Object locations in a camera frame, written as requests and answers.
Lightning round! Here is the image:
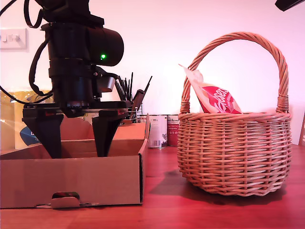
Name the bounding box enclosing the red and pink candy bag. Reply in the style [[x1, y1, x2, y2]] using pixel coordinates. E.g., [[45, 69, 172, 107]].
[[178, 63, 243, 115]]

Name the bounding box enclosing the brown utensil handle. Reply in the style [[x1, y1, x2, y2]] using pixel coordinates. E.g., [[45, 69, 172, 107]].
[[131, 89, 145, 120]]

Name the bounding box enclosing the thin black stick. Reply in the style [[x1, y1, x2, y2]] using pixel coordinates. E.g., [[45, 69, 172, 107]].
[[118, 75, 129, 101], [116, 82, 126, 101], [142, 76, 153, 95], [129, 72, 134, 102]]

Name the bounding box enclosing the white tin can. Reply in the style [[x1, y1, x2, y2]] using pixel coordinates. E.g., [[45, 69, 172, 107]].
[[148, 114, 168, 149]]

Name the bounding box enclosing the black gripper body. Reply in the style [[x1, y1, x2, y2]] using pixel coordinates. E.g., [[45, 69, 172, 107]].
[[22, 77, 131, 119]]

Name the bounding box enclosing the white wall light switch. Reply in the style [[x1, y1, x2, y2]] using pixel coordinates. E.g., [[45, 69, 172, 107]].
[[0, 28, 27, 50]]

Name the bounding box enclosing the wooden board with white dots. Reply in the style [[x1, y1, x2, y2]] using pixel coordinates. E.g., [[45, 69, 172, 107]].
[[299, 114, 305, 146]]

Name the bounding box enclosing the yellow kitchen towel pack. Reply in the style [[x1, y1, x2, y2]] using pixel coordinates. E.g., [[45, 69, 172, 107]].
[[0, 90, 54, 151]]

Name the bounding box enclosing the black cable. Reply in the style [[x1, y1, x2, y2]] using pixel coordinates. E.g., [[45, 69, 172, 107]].
[[28, 39, 55, 96], [22, 0, 45, 29], [0, 84, 54, 105]]

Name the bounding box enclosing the woven wicker basket with handle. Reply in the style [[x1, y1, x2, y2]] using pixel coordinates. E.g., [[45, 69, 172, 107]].
[[177, 31, 293, 197]]

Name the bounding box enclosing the red tin can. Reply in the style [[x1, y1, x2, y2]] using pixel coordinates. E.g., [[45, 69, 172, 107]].
[[167, 114, 179, 147]]

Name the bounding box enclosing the brown cardboard box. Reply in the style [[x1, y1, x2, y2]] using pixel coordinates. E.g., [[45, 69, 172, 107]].
[[0, 113, 151, 209]]

